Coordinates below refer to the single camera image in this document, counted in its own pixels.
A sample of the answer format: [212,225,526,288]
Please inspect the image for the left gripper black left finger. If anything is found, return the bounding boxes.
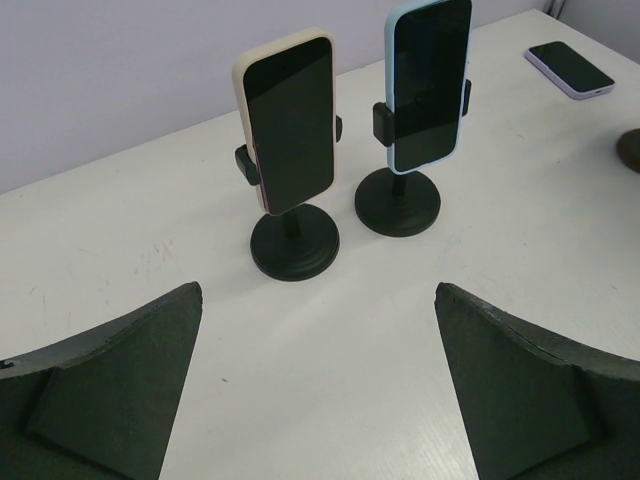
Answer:
[1,282,203,479]

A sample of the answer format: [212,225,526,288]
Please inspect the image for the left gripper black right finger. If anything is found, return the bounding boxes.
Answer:
[435,283,639,479]

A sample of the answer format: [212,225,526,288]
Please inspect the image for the black round-base phone stand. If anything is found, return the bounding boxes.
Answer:
[235,110,340,282]

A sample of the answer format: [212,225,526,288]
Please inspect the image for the black phone lavender case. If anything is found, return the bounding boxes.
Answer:
[524,41,616,100]

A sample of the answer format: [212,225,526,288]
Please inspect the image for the black phone blue case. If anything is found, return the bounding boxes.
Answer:
[384,0,473,175]

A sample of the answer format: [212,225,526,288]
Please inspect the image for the black phone cream case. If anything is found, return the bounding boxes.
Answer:
[232,27,337,216]

